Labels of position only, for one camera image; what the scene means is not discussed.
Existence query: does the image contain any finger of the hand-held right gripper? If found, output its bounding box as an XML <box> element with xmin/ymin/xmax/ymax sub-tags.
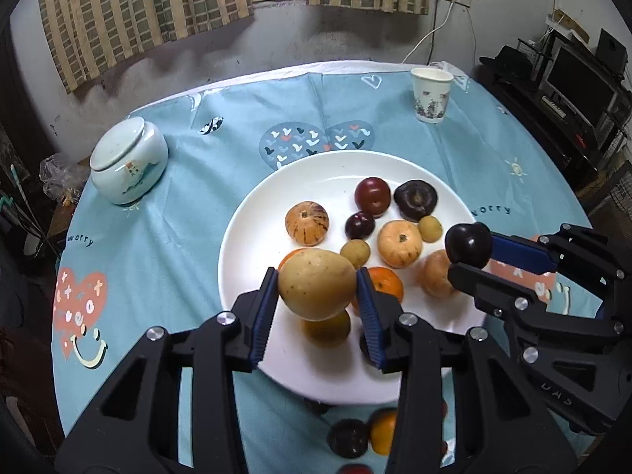
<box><xmin>447</xmin><ymin>263</ymin><xmax>627</xmax><ymax>408</ymax></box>
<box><xmin>488</xmin><ymin>224</ymin><xmax>629</xmax><ymax>298</ymax></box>

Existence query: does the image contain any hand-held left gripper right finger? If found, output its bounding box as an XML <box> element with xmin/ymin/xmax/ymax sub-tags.
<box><xmin>355</xmin><ymin>267</ymin><xmax>578</xmax><ymax>474</ymax></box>

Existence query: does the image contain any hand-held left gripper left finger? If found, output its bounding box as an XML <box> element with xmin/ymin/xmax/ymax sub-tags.
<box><xmin>54</xmin><ymin>267</ymin><xmax>280</xmax><ymax>474</ymax></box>

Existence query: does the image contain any tan yellow pear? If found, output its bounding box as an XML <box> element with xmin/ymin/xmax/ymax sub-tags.
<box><xmin>277</xmin><ymin>249</ymin><xmax>357</xmax><ymax>321</ymax></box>

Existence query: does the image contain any striped pepino melon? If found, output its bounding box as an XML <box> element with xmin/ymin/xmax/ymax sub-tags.
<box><xmin>285</xmin><ymin>201</ymin><xmax>330</xmax><ymax>246</ymax></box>

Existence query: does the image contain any white round plate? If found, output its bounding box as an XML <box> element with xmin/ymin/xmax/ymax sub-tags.
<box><xmin>218</xmin><ymin>150</ymin><xmax>487</xmax><ymax>406</ymax></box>

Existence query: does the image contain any yellow fruit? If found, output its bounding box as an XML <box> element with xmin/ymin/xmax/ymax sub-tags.
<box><xmin>302</xmin><ymin>308</ymin><xmax>352</xmax><ymax>348</ymax></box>

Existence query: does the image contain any brown longan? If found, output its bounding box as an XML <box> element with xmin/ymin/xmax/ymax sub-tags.
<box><xmin>418</xmin><ymin>215</ymin><xmax>444</xmax><ymax>244</ymax></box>
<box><xmin>340</xmin><ymin>238</ymin><xmax>371</xmax><ymax>268</ymax></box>

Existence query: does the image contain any pale pepino melon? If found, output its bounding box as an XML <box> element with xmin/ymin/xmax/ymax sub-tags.
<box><xmin>378</xmin><ymin>220</ymin><xmax>424</xmax><ymax>268</ymax></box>

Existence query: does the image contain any small dark plum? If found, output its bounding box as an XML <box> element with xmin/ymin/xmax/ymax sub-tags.
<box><xmin>344</xmin><ymin>211</ymin><xmax>376</xmax><ymax>242</ymax></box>

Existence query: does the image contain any blue printed tablecloth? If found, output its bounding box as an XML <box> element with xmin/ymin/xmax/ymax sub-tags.
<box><xmin>51</xmin><ymin>60</ymin><xmax>606</xmax><ymax>474</ymax></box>

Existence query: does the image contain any dark purple plum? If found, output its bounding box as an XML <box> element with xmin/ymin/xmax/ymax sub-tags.
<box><xmin>393</xmin><ymin>179</ymin><xmax>438</xmax><ymax>222</ymax></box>

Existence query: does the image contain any black media shelf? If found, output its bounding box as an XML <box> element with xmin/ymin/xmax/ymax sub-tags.
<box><xmin>489</xmin><ymin>69</ymin><xmax>632</xmax><ymax>193</ymax></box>

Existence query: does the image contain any black computer monitor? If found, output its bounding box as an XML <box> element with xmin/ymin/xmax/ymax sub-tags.
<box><xmin>543</xmin><ymin>39</ymin><xmax>620</xmax><ymax>126</ymax></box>

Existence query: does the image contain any printed paper cup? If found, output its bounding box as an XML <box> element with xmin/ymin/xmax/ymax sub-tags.
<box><xmin>411</xmin><ymin>67</ymin><xmax>454</xmax><ymax>124</ymax></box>

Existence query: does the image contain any black hat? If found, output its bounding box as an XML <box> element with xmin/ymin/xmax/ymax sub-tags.
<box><xmin>481</xmin><ymin>45</ymin><xmax>536</xmax><ymax>77</ymax></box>

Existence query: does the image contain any pale green lidded ceramic jar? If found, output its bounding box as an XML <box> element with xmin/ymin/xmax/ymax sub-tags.
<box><xmin>90</xmin><ymin>117</ymin><xmax>169</xmax><ymax>205</ymax></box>

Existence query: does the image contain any small black speaker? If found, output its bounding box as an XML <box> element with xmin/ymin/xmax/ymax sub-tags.
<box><xmin>597</xmin><ymin>28</ymin><xmax>629</xmax><ymax>67</ymax></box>

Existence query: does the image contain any crumpled clear plastic bag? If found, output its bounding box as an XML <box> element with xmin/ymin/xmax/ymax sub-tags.
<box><xmin>39</xmin><ymin>153</ymin><xmax>92</xmax><ymax>205</ymax></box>

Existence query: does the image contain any wide checked curtain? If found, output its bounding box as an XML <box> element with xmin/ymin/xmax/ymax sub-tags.
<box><xmin>37</xmin><ymin>0</ymin><xmax>255</xmax><ymax>94</ymax></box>

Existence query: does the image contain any white power cable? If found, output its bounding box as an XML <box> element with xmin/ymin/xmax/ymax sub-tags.
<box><xmin>402</xmin><ymin>0</ymin><xmax>455</xmax><ymax>65</ymax></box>

